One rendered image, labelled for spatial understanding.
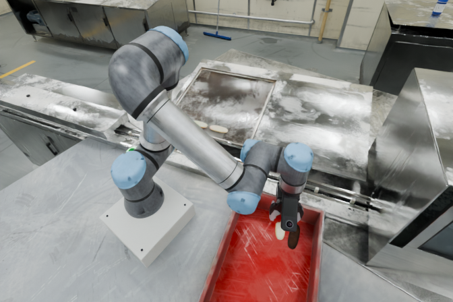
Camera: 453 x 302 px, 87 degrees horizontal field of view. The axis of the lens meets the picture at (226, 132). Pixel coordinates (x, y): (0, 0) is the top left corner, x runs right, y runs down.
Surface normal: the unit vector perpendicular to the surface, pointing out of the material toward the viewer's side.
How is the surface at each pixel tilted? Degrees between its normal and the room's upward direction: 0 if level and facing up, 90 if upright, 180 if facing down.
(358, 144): 10
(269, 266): 0
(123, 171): 7
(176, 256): 0
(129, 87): 50
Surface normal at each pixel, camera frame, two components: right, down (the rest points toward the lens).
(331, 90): -0.11, -0.61
